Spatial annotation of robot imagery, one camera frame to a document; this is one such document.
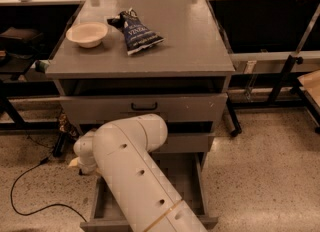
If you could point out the black chair at left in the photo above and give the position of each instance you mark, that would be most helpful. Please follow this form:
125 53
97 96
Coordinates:
21 48

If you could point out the dark blue chip bag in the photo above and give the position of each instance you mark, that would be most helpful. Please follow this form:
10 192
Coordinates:
137 36

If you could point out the grey top drawer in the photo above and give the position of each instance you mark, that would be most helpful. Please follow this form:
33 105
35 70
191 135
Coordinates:
172 108

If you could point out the grey drawer cabinet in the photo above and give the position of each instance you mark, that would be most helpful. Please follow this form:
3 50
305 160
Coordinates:
192 59

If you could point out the black metal stand leg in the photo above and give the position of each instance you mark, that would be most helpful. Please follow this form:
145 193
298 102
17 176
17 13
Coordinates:
285 72

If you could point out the grey middle drawer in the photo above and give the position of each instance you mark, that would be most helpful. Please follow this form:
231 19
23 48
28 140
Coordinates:
190 142

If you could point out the grey open bottom drawer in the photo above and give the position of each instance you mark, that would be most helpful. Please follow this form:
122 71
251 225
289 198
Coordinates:
183 171

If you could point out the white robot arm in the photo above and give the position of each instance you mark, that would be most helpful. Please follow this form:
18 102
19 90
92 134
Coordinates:
120 152

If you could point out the white bowl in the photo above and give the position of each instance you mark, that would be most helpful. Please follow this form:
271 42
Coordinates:
87 34

